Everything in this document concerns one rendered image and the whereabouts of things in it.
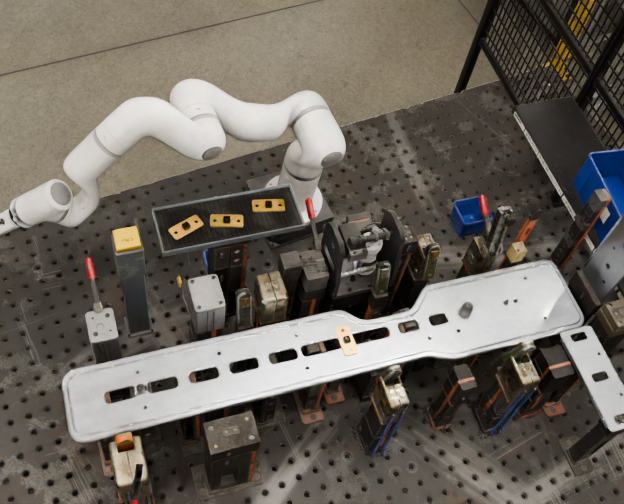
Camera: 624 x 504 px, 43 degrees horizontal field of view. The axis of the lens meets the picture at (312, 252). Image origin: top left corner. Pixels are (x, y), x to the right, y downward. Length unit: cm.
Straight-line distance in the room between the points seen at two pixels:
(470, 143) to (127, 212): 125
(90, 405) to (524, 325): 114
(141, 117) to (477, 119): 151
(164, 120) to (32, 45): 232
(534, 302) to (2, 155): 242
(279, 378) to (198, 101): 71
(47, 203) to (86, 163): 15
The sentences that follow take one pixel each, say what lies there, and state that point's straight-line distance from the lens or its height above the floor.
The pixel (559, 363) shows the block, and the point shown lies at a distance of 224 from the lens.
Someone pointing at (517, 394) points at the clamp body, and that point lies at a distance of 216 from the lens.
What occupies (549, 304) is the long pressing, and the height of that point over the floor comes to 100.
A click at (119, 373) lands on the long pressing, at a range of 202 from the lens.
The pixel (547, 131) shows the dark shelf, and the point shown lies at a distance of 265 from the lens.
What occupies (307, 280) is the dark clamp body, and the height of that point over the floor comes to 107.
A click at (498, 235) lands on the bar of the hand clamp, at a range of 222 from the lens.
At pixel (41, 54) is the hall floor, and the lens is 417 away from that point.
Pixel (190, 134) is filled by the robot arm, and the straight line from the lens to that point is 196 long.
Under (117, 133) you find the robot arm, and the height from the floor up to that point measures 136.
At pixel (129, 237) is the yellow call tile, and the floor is 116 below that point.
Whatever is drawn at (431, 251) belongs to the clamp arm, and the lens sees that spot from 216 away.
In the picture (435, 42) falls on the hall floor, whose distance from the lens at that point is 440.
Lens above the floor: 283
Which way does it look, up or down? 56 degrees down
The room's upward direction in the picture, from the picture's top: 12 degrees clockwise
